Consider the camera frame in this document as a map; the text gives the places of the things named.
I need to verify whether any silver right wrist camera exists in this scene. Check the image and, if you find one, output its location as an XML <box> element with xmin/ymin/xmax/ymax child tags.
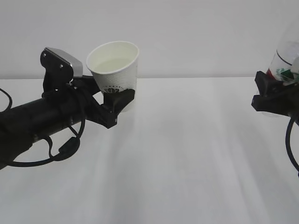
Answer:
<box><xmin>290</xmin><ymin>57</ymin><xmax>299</xmax><ymax>83</ymax></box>

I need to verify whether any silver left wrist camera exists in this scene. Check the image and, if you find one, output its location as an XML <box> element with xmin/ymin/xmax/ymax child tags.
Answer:
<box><xmin>41</xmin><ymin>47</ymin><xmax>83</xmax><ymax>80</ymax></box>

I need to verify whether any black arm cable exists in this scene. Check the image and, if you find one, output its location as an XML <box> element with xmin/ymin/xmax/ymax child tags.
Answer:
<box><xmin>284</xmin><ymin>115</ymin><xmax>299</xmax><ymax>178</ymax></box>
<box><xmin>0</xmin><ymin>87</ymin><xmax>86</xmax><ymax>168</ymax></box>

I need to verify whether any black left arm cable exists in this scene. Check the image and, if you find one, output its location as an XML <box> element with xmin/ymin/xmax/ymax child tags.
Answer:
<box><xmin>0</xmin><ymin>87</ymin><xmax>86</xmax><ymax>168</ymax></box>

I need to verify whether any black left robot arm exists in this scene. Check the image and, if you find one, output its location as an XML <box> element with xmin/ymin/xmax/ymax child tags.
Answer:
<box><xmin>0</xmin><ymin>47</ymin><xmax>135</xmax><ymax>168</ymax></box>

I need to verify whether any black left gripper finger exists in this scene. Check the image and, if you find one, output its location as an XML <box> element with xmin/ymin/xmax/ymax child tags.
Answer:
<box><xmin>79</xmin><ymin>75</ymin><xmax>101</xmax><ymax>96</ymax></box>
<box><xmin>102</xmin><ymin>89</ymin><xmax>135</xmax><ymax>115</ymax></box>

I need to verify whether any white paper cup green logo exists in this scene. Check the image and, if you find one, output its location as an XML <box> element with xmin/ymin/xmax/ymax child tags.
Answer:
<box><xmin>86</xmin><ymin>41</ymin><xmax>140</xmax><ymax>113</ymax></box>

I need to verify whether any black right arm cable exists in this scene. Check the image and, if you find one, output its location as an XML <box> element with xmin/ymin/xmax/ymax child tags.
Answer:
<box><xmin>284</xmin><ymin>115</ymin><xmax>299</xmax><ymax>178</ymax></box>

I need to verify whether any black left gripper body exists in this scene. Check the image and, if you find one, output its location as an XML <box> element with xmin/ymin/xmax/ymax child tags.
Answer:
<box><xmin>88</xmin><ymin>93</ymin><xmax>118</xmax><ymax>129</ymax></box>

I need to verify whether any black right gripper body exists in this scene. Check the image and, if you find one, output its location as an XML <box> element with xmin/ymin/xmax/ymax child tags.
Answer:
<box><xmin>251</xmin><ymin>85</ymin><xmax>299</xmax><ymax>117</ymax></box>

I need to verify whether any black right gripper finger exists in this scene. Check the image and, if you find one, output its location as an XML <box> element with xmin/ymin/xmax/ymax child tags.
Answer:
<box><xmin>255</xmin><ymin>71</ymin><xmax>283</xmax><ymax>97</ymax></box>

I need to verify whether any clear Nongfu Spring water bottle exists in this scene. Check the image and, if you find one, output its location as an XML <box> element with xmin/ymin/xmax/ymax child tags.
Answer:
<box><xmin>261</xmin><ymin>14</ymin><xmax>299</xmax><ymax>117</ymax></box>

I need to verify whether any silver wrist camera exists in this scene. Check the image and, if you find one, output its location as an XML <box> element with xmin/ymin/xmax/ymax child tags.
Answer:
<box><xmin>290</xmin><ymin>57</ymin><xmax>299</xmax><ymax>83</ymax></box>
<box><xmin>41</xmin><ymin>47</ymin><xmax>83</xmax><ymax>80</ymax></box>

